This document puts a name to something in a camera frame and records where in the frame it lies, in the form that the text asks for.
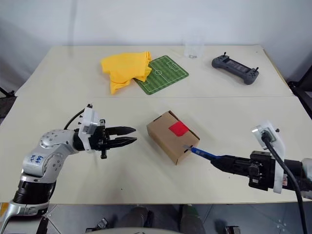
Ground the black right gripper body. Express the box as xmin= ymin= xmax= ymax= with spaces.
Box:
xmin=248 ymin=151 xmax=278 ymax=192

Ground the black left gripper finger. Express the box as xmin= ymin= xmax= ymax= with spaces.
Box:
xmin=107 ymin=126 xmax=136 ymax=137
xmin=110 ymin=136 xmax=138 ymax=149

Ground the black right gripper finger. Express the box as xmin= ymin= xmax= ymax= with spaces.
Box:
xmin=220 ymin=155 xmax=253 ymax=167
xmin=210 ymin=158 xmax=252 ymax=176

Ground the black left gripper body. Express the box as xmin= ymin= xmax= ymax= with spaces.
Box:
xmin=91 ymin=119 xmax=111 ymax=159

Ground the blue pen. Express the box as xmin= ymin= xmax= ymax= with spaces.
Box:
xmin=182 ymin=144 xmax=222 ymax=162

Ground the brown cardboard box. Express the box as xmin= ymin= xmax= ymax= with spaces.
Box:
xmin=146 ymin=110 xmax=201 ymax=166

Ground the red tape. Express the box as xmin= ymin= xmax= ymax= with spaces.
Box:
xmin=169 ymin=121 xmax=190 ymax=137

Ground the yellow cloth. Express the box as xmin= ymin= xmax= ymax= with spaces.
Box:
xmin=100 ymin=50 xmax=153 ymax=95

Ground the dark rounded shape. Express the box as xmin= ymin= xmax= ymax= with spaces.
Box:
xmin=179 ymin=204 xmax=206 ymax=234
xmin=121 ymin=206 xmax=155 ymax=234

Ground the green soccer field mat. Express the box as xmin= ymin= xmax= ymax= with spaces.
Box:
xmin=135 ymin=55 xmax=190 ymax=96

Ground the grey game controller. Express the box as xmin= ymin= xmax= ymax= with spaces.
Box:
xmin=211 ymin=51 xmax=260 ymax=86

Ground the black stand beside table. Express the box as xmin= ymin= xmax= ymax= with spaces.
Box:
xmin=0 ymin=86 xmax=18 ymax=120

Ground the clear plastic cup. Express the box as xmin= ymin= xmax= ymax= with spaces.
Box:
xmin=183 ymin=35 xmax=206 ymax=59

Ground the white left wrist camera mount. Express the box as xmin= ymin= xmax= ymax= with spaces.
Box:
xmin=77 ymin=104 xmax=102 ymax=154

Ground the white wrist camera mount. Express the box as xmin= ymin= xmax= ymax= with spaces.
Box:
xmin=249 ymin=119 xmax=286 ymax=195
xmin=77 ymin=104 xmax=102 ymax=154

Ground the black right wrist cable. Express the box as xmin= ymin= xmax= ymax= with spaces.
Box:
xmin=260 ymin=130 xmax=308 ymax=234

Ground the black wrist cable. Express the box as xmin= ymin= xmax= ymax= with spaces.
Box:
xmin=63 ymin=109 xmax=86 ymax=130
xmin=260 ymin=130 xmax=308 ymax=234

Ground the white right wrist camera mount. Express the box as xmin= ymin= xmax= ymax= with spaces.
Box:
xmin=249 ymin=119 xmax=286 ymax=195

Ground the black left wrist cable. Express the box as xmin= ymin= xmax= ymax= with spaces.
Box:
xmin=63 ymin=109 xmax=86 ymax=130

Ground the small metal bracket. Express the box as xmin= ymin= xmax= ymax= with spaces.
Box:
xmin=85 ymin=217 xmax=116 ymax=233
xmin=225 ymin=225 xmax=242 ymax=234

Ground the black frame beside table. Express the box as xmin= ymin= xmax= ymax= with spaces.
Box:
xmin=287 ymin=65 xmax=312 ymax=118

